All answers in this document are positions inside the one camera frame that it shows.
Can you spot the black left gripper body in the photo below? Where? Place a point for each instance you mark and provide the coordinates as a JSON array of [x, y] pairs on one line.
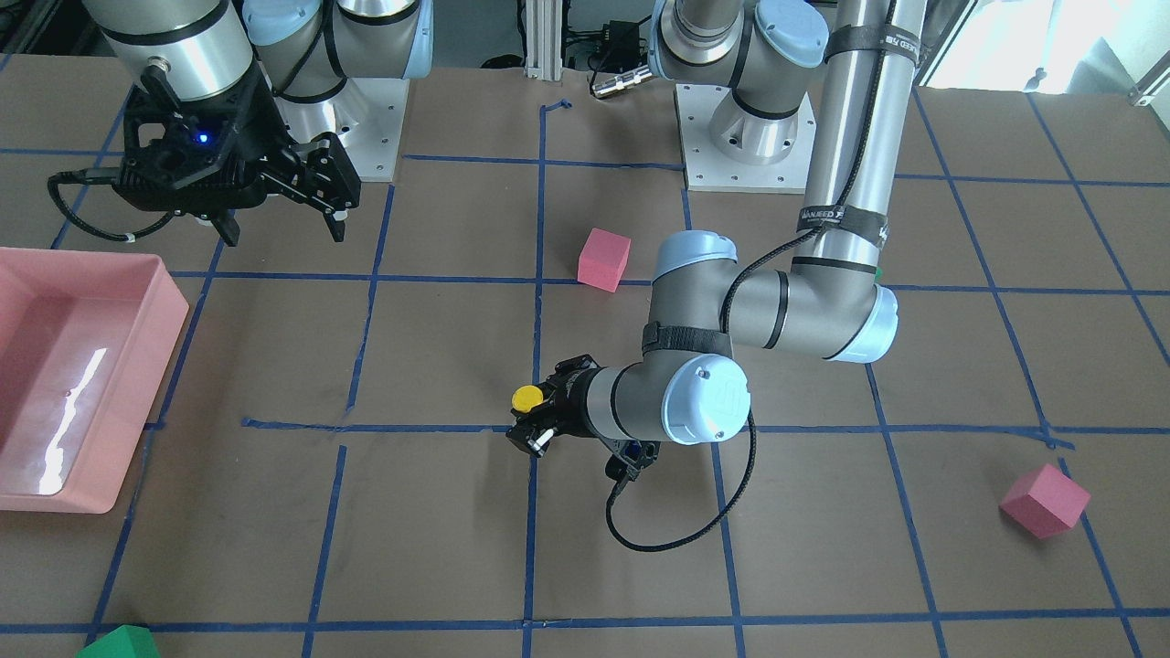
[[569, 399]]

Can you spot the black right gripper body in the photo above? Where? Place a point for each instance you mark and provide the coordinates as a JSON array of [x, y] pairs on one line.
[[255, 131]]

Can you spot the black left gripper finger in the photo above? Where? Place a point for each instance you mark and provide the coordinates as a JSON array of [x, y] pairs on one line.
[[564, 371], [532, 431]]

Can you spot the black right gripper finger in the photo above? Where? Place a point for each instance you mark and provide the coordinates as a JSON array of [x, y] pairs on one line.
[[318, 174], [226, 224]]

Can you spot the yellow push button switch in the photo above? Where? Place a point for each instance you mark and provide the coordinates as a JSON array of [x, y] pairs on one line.
[[527, 398]]

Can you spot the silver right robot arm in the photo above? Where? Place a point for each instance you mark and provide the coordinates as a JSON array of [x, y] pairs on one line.
[[181, 51]]

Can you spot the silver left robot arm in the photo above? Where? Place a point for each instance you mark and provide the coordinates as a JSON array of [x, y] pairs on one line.
[[687, 387]]

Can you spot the pink foam cube centre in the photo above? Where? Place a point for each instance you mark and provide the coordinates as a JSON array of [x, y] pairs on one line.
[[603, 260]]

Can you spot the pink foam cube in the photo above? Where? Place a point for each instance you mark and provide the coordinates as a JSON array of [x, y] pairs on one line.
[[1046, 502], [603, 260]]

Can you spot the pink plastic tray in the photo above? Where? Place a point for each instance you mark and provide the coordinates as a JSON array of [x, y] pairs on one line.
[[87, 337]]

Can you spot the silver metal cylinder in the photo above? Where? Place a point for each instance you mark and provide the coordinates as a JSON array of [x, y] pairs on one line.
[[621, 83]]

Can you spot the green foam cube near tray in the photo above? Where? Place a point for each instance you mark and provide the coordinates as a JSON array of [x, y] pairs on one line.
[[126, 641]]

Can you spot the pink foam cube far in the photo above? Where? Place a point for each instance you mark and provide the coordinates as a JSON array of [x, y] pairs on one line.
[[1046, 502]]

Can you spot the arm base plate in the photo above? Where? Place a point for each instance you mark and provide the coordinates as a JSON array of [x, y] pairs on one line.
[[368, 114], [726, 149]]

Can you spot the aluminium frame post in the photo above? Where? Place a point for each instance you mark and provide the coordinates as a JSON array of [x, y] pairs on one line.
[[542, 24]]

